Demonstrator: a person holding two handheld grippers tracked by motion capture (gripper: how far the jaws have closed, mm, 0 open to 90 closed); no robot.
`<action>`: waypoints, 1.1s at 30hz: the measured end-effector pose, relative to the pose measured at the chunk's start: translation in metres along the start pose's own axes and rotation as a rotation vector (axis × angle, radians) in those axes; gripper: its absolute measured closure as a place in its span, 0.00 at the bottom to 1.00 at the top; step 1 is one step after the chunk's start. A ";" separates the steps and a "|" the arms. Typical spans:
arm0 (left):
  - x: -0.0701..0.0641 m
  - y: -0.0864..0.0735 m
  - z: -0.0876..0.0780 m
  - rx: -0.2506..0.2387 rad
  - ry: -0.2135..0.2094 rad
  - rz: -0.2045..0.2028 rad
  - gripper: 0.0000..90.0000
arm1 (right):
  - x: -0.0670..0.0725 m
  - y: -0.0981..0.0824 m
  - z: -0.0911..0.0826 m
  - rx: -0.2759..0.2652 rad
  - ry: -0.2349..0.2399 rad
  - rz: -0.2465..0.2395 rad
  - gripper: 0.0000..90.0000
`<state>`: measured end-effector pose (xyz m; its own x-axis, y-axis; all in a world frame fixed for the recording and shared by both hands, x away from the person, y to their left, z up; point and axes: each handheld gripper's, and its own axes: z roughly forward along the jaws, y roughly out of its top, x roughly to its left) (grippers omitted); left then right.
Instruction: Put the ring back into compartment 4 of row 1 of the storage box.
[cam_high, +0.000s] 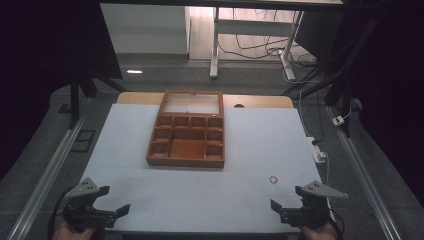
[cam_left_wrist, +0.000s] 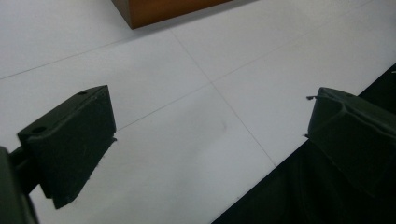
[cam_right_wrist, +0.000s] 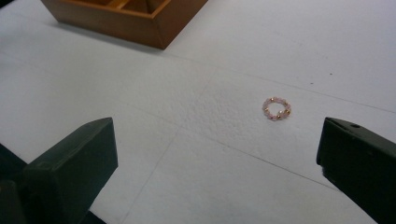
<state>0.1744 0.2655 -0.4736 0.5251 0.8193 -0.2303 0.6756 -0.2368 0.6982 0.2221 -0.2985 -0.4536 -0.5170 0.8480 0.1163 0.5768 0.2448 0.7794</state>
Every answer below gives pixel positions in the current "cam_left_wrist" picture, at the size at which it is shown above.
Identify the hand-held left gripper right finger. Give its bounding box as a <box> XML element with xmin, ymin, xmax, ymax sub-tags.
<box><xmin>304</xmin><ymin>87</ymin><xmax>396</xmax><ymax>200</ymax></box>

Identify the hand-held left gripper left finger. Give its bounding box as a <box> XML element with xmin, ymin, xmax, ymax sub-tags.
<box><xmin>17</xmin><ymin>84</ymin><xmax>118</xmax><ymax>210</ymax></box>

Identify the brown wooden box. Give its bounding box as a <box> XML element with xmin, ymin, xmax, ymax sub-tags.
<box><xmin>111</xmin><ymin>0</ymin><xmax>233</xmax><ymax>30</ymax></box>

